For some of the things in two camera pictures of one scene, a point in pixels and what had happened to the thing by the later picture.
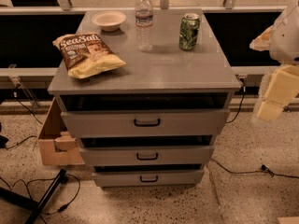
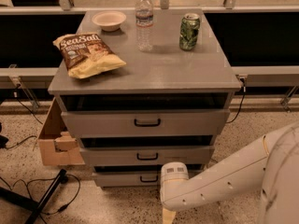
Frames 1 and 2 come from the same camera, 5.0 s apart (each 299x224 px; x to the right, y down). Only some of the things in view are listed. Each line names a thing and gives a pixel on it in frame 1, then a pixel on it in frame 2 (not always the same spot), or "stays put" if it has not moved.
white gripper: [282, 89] → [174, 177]
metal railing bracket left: [17, 79] stays put
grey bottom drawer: [148, 178] stays put
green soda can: [189, 31] stays put
